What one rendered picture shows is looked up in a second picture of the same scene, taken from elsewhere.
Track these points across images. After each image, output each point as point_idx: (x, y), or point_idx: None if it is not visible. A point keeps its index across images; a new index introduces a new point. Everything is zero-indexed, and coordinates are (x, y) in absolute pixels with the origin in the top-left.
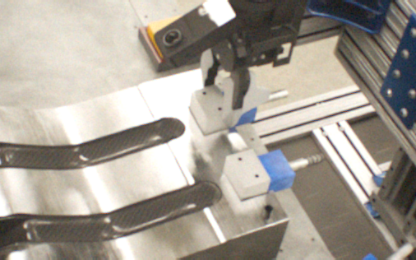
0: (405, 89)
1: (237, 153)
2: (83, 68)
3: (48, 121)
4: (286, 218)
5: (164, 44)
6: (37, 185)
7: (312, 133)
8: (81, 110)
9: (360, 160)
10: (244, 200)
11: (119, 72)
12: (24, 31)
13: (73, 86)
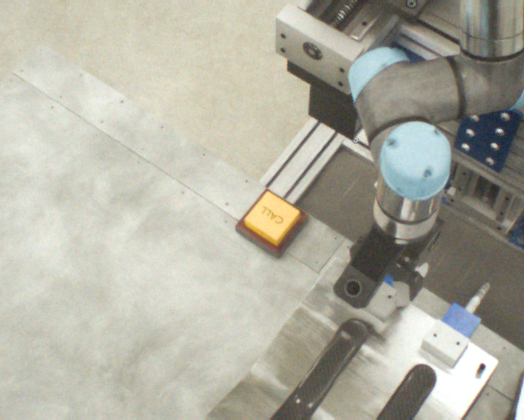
0: (485, 143)
1: (429, 331)
2: (214, 294)
3: (255, 388)
4: (496, 362)
5: (350, 297)
6: None
7: (343, 146)
8: (271, 358)
9: None
10: (454, 365)
11: (246, 279)
12: (135, 287)
13: (219, 319)
